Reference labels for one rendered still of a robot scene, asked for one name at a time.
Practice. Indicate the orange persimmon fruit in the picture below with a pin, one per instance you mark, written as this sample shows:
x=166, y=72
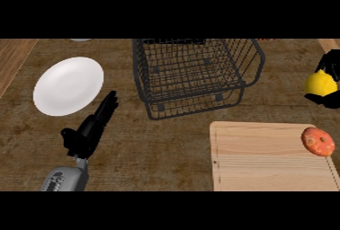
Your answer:
x=319, y=141

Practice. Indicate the yellow lemon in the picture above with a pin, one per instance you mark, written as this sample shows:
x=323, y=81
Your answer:
x=322, y=84

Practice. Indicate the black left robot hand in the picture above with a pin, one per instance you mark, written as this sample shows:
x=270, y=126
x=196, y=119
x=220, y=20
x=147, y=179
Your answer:
x=91, y=128

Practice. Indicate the white plate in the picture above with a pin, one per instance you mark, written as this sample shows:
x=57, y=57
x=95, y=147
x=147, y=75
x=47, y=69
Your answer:
x=69, y=86

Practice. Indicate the pale grey round object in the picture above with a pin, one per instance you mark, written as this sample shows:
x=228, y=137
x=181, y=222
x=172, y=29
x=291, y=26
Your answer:
x=81, y=39

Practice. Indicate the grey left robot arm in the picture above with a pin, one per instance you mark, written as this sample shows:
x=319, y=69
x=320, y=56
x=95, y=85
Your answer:
x=64, y=178

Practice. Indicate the pale wooden cutting board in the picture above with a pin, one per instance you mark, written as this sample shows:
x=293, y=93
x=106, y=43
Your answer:
x=270, y=157

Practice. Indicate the small red object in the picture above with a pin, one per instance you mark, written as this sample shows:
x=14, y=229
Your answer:
x=267, y=39

